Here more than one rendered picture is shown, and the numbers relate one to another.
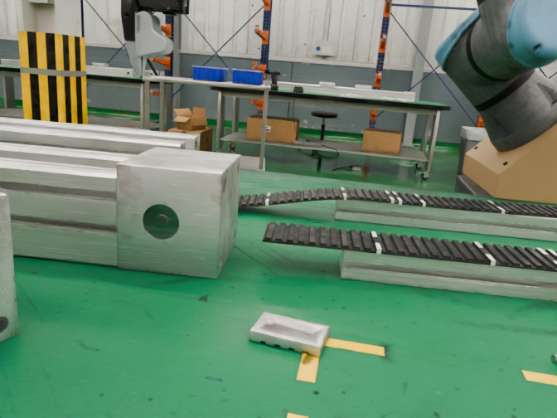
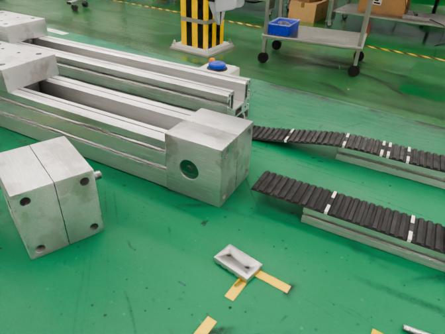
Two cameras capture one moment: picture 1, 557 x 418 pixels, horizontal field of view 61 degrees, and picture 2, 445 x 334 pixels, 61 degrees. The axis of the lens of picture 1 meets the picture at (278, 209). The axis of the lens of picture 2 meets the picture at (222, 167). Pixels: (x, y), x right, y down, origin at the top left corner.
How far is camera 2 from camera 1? 0.20 m
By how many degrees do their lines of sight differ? 27
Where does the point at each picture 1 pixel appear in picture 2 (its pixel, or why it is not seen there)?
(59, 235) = (138, 164)
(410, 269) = (350, 227)
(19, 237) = (120, 161)
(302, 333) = (242, 266)
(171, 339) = (173, 250)
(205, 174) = (212, 149)
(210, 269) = (216, 201)
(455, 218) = (435, 175)
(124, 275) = (169, 195)
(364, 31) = not seen: outside the picture
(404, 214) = (392, 164)
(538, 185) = not seen: outside the picture
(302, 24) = not seen: outside the picture
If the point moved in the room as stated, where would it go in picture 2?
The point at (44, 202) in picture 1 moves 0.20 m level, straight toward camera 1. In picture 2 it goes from (130, 146) to (100, 241)
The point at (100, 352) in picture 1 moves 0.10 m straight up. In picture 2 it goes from (136, 252) to (127, 185)
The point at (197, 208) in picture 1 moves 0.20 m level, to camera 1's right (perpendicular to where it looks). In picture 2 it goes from (208, 167) to (361, 210)
